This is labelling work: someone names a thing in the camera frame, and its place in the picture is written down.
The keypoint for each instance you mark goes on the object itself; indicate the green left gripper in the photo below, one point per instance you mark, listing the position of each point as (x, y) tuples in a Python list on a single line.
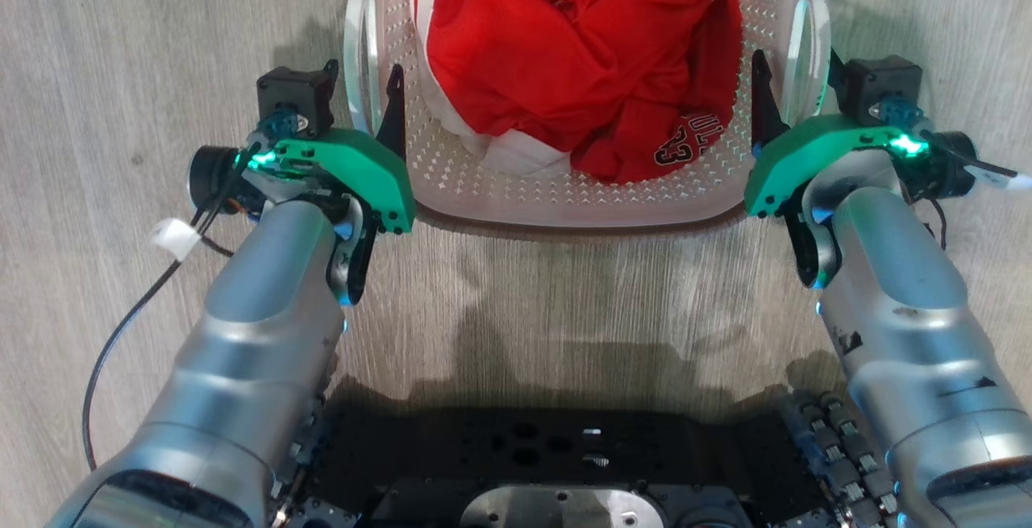
[(363, 165)]

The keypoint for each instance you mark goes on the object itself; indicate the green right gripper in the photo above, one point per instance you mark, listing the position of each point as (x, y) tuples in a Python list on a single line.
[(798, 149)]

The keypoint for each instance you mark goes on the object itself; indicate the translucent white laundry basket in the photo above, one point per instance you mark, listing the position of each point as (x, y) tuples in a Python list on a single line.
[(556, 193)]

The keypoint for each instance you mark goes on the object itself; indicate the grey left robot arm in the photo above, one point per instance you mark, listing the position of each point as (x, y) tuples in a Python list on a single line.
[(258, 334)]

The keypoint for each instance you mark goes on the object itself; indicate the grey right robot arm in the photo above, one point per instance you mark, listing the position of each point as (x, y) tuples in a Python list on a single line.
[(911, 326)]

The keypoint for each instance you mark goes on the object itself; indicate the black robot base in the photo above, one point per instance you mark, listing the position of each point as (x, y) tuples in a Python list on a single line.
[(564, 447)]

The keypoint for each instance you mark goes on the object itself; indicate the roller wheel of robot base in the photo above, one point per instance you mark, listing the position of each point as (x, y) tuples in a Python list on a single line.
[(302, 463), (846, 463)]

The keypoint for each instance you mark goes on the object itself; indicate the red garment with number print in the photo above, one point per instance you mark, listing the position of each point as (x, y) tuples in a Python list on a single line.
[(669, 141)]

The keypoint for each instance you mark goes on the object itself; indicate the red garment with white stripes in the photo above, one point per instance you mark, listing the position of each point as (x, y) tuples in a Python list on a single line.
[(548, 52)]

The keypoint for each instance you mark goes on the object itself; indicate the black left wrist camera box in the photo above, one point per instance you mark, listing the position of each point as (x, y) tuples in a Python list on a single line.
[(294, 97)]

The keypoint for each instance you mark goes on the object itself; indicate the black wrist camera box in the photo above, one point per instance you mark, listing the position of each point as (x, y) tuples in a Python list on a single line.
[(294, 97), (883, 85)]

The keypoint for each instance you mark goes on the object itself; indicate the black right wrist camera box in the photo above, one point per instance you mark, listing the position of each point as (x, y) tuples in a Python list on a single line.
[(883, 85)]

